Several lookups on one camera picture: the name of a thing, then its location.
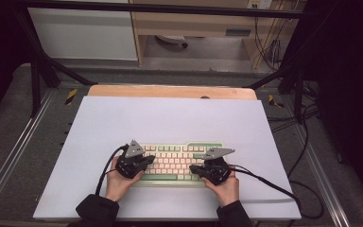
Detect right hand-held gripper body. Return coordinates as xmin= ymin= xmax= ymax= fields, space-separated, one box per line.
xmin=198 ymin=147 xmax=236 ymax=186

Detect person's left hand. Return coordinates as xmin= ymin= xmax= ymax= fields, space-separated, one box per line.
xmin=104 ymin=155 xmax=145 ymax=203

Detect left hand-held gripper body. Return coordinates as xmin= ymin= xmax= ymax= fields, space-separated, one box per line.
xmin=115 ymin=139 xmax=149 ymax=180

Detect black metal frame bar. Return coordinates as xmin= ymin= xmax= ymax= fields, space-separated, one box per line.
xmin=12 ymin=0 xmax=307 ymax=19

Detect yellow and black tape strip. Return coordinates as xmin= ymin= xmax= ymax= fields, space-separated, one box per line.
xmin=64 ymin=88 xmax=78 ymax=106
xmin=268 ymin=94 xmax=285 ymax=110

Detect hanging desk cables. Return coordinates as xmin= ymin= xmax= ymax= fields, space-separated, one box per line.
xmin=252 ymin=15 xmax=285 ymax=72

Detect green and cream keyboard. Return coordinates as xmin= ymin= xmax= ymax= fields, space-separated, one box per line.
xmin=131 ymin=142 xmax=225 ymax=189

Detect white power socket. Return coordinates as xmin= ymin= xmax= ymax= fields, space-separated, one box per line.
xmin=247 ymin=0 xmax=274 ymax=10

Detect wooden desk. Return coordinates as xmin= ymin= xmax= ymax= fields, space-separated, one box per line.
xmin=129 ymin=0 xmax=301 ymax=69

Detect office chair base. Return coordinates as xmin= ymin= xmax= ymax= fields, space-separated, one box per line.
xmin=155 ymin=34 xmax=189 ymax=49

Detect light wooden table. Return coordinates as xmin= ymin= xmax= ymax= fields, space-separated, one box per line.
xmin=87 ymin=84 xmax=259 ymax=101

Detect aluminium rail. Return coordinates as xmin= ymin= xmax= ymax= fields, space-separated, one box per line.
xmin=0 ymin=89 xmax=57 ymax=216
xmin=284 ymin=94 xmax=352 ymax=227

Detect white cabinet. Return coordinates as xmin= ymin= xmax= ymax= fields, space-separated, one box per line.
xmin=27 ymin=6 xmax=139 ymax=61

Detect person's right hand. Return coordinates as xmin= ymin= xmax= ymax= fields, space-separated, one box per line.
xmin=200 ymin=171 xmax=241 ymax=208

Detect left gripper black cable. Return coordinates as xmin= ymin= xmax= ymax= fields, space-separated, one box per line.
xmin=95 ymin=144 xmax=130 ymax=197

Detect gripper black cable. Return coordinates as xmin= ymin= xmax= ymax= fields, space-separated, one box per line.
xmin=229 ymin=163 xmax=325 ymax=220
xmin=95 ymin=144 xmax=130 ymax=197

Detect black floor cables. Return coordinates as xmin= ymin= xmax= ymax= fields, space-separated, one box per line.
xmin=266 ymin=80 xmax=321 ymax=178

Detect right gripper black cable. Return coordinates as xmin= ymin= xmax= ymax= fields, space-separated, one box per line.
xmin=229 ymin=163 xmax=325 ymax=220

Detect black metal stand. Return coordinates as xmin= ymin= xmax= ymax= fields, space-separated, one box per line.
xmin=247 ymin=60 xmax=308 ymax=125
xmin=12 ymin=8 xmax=99 ymax=118

